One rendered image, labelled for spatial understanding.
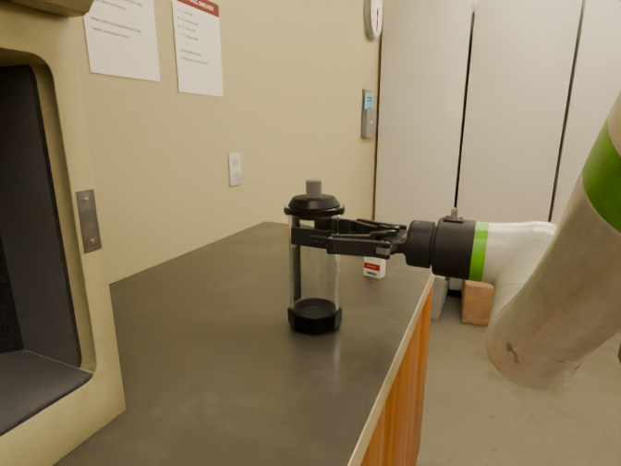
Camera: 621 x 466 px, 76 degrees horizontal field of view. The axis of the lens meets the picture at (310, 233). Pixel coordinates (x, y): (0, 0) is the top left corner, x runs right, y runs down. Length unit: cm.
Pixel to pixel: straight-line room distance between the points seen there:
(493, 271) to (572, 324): 21
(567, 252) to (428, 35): 290
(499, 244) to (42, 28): 59
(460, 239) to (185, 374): 46
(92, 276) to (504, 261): 53
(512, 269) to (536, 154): 254
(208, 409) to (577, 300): 45
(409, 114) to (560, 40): 100
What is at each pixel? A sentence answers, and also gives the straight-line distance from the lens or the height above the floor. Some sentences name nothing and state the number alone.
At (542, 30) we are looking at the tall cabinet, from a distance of 317.
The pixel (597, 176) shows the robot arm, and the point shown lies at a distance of 31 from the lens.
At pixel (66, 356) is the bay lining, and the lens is 60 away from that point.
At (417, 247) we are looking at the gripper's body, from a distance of 63.
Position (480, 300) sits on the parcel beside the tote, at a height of 18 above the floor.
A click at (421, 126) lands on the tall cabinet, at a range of 314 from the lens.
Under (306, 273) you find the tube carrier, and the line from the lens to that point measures 69.
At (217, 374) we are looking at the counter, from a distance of 66.
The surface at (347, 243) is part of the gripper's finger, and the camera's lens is 61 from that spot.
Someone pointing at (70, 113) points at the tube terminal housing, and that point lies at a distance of 50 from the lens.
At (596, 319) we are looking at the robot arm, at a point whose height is 115.
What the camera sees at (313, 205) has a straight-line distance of 66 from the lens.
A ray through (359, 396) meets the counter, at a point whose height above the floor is 94.
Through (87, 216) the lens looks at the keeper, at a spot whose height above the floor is 121.
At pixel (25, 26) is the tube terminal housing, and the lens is 49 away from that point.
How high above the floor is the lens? 130
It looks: 15 degrees down
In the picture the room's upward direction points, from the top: straight up
